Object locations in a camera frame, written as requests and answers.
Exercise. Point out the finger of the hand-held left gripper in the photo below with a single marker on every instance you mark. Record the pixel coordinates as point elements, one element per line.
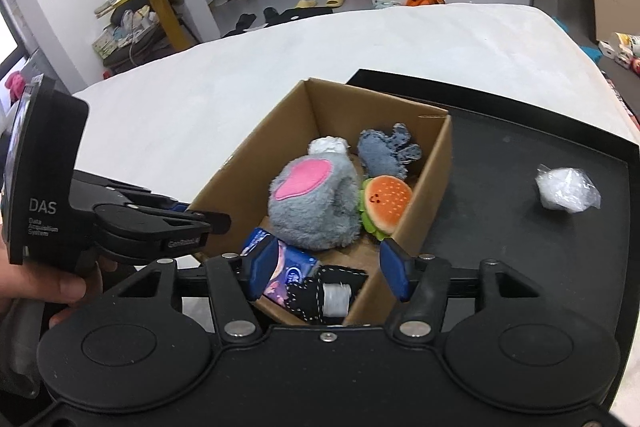
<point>160,232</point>
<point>150,199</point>

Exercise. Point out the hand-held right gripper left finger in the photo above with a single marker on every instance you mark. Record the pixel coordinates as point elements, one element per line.
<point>262,267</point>

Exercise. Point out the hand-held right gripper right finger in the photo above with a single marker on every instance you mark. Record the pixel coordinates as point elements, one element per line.
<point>395,272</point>

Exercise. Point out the blue tissue packet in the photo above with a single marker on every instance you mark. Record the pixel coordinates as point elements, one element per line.
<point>292,274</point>

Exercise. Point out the black felt stitched pouch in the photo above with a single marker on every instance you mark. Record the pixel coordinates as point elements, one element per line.
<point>305,294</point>

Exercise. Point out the grey plush with pink patch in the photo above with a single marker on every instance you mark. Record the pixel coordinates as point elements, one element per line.
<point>310,217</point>

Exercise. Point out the burger plush toy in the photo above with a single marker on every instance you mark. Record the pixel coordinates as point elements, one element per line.
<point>385,202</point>

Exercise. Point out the brown cardboard box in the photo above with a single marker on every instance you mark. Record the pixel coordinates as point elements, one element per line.
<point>430,192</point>

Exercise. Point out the grey denim octopus plush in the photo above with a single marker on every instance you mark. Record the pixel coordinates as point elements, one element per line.
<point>380,152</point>

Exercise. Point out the white fluffy roll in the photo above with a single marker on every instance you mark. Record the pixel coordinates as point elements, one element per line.
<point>327,146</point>

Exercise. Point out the black tray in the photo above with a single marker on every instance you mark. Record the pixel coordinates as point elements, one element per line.
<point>500,167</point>

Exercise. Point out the person's left hand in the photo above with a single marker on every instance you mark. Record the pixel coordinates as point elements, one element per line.
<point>45,287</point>

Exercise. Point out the pile of household clutter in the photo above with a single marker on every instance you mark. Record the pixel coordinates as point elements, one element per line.
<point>127,37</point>

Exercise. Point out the yellow table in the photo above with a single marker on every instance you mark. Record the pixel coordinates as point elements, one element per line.
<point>165,12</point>

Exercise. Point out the white plastic-wrapped ball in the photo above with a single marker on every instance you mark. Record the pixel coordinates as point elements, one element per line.
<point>565,189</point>

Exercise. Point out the black slipper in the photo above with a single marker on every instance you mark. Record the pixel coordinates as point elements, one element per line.
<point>245,22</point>
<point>271,13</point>

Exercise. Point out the black floor mat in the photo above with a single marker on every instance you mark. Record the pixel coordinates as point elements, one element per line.
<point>305,13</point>

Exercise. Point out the light blue cloth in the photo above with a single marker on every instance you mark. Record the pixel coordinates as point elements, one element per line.
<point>389,4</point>

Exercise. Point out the teal cloth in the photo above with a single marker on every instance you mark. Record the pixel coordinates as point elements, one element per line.
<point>592,53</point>

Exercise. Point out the red toy figures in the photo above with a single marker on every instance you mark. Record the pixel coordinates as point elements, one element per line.
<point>635,66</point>

